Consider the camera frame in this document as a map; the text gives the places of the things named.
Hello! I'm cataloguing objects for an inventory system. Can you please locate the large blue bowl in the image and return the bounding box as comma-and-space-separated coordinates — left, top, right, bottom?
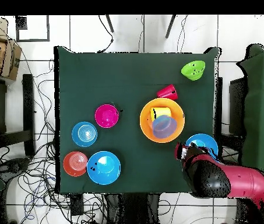
185, 133, 219, 162
86, 150, 121, 186

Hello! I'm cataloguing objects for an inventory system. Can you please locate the small blue bowl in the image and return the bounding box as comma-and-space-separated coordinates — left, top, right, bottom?
71, 121, 98, 148
152, 114, 178, 139

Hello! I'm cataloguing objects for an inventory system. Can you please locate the yellow cup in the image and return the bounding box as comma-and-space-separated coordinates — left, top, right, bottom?
150, 106, 172, 122

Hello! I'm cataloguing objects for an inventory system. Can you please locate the large yellow bowl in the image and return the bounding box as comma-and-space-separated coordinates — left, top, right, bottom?
139, 97, 185, 144

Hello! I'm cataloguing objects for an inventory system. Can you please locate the red cup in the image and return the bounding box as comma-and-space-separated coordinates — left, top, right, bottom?
156, 83, 178, 101

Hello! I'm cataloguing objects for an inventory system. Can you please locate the green bowl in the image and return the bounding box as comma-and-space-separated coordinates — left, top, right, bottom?
180, 59, 206, 82

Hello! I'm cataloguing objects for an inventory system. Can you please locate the pink bowl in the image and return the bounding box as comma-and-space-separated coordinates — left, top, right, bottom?
94, 104, 120, 129

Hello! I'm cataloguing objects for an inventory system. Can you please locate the black box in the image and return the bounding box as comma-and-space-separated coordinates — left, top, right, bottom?
228, 78, 248, 136

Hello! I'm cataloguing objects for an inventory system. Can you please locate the orange bowl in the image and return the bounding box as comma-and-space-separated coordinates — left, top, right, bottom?
62, 150, 89, 177

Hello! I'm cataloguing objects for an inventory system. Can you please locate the black power strip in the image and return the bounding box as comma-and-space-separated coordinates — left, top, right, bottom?
70, 194, 85, 216

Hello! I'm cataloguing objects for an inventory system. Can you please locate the black tripod leg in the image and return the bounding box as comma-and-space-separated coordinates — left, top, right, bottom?
164, 15, 177, 39
105, 15, 115, 33

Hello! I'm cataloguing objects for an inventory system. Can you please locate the black stand base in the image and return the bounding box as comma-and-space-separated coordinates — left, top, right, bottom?
0, 157, 31, 183

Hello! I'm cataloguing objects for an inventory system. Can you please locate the cardboard box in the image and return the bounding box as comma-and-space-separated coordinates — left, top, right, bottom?
0, 16, 22, 81

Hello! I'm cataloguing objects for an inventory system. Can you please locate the tangle of cables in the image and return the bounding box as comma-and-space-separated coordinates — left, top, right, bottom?
0, 53, 114, 224

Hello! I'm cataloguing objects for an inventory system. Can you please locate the black table frame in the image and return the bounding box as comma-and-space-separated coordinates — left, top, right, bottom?
0, 73, 36, 156

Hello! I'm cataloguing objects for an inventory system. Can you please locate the black square frame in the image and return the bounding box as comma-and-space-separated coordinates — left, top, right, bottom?
15, 15, 51, 43

